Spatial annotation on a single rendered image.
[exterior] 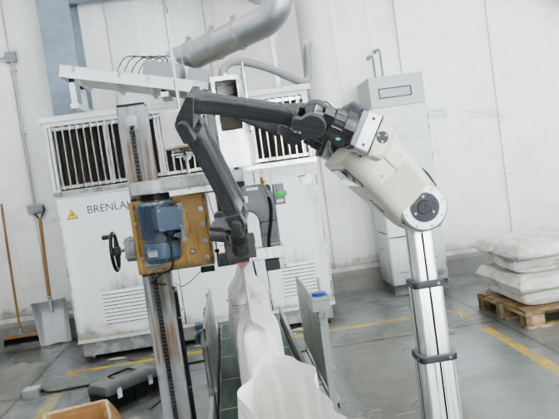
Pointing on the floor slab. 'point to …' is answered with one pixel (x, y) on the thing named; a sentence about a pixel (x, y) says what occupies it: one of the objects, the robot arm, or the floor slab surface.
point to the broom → (16, 306)
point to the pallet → (503, 304)
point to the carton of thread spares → (86, 411)
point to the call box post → (327, 358)
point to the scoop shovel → (51, 308)
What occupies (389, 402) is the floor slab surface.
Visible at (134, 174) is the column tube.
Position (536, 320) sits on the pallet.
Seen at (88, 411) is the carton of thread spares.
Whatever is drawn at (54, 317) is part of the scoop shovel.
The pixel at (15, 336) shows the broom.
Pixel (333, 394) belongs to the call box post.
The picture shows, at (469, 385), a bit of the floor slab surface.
